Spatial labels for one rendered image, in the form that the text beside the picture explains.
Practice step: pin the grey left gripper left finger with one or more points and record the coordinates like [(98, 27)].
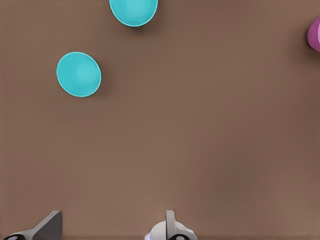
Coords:
[(47, 227)]

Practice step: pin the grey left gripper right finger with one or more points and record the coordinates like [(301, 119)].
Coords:
[(170, 226)]

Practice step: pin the blue bowl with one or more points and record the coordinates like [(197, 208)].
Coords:
[(79, 74), (133, 11)]

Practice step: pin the pink bowl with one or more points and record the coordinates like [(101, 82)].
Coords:
[(314, 33)]

